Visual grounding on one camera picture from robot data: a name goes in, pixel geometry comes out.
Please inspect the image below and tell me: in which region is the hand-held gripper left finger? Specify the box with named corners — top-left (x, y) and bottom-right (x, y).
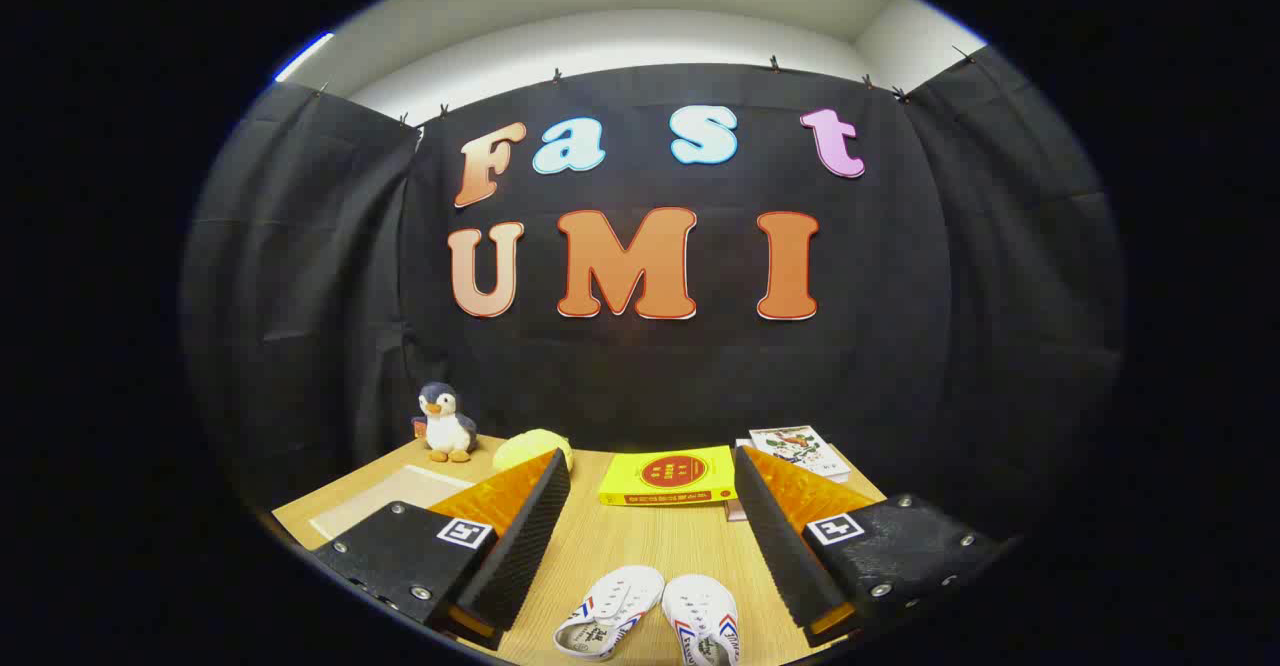
top-left (312, 448), bottom-right (572, 650)

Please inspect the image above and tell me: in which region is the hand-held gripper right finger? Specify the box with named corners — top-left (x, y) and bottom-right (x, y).
top-left (733, 444), bottom-right (1006, 647)

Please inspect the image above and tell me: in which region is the white canvas shoe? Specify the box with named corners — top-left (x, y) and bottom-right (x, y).
top-left (661, 574), bottom-right (741, 666)
top-left (553, 565), bottom-right (666, 662)

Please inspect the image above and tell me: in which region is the beige storage box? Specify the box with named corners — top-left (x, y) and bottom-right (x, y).
top-left (308, 463), bottom-right (477, 545)

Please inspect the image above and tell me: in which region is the yellow round plush bun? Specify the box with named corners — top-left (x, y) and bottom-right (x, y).
top-left (492, 429), bottom-right (575, 475)

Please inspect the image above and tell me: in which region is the white illustrated cover book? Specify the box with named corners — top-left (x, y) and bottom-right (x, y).
top-left (748, 426), bottom-right (852, 484)

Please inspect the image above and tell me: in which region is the yellow book with red circle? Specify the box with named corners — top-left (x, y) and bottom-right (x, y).
top-left (598, 445), bottom-right (739, 507)

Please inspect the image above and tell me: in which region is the penguin plush toy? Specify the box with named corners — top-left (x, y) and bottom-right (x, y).
top-left (412, 382), bottom-right (479, 464)

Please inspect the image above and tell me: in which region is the black backdrop cloth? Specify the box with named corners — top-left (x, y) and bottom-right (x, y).
top-left (180, 46), bottom-right (1129, 547)

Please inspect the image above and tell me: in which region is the ceiling light panel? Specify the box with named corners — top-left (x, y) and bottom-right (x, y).
top-left (274, 32), bottom-right (335, 84)

